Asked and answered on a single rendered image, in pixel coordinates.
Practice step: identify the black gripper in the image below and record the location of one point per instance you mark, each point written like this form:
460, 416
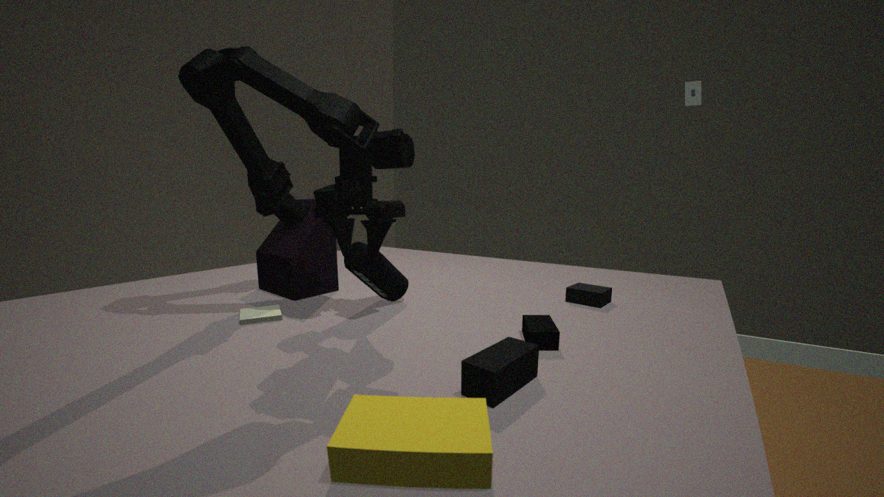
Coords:
380, 214

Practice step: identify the yellow rectangular block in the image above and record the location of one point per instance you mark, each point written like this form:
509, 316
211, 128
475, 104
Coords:
413, 442

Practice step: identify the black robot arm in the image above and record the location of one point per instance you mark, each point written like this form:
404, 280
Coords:
210, 78

